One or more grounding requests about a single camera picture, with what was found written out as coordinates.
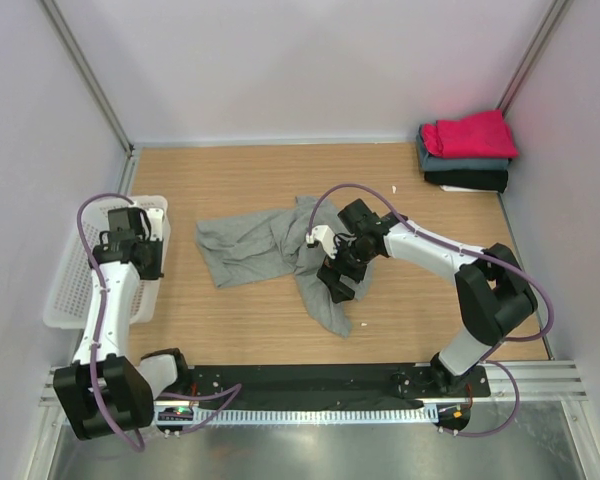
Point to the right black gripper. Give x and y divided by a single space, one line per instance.
335 267

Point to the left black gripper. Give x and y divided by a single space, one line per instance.
153 272

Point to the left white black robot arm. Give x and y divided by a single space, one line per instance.
101 391

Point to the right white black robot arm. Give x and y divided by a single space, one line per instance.
494 298

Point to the white plastic basket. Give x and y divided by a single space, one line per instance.
69 300

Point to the folded white t shirt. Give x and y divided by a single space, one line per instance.
452 189

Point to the folded black t shirt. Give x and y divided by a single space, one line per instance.
495 181

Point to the folded pink t shirt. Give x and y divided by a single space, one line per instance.
481 135

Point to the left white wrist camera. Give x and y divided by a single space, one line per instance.
156 223

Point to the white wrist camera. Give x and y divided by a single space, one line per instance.
325 237
156 223

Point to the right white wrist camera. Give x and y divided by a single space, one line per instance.
325 237

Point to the slotted cable duct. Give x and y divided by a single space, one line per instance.
177 416

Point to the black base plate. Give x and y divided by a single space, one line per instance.
354 387

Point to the aluminium rail frame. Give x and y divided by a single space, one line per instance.
550 380

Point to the left aluminium corner post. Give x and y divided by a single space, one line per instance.
77 56

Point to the aluminium corner post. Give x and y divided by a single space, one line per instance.
541 38
77 56

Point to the right aluminium corner post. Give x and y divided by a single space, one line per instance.
541 38

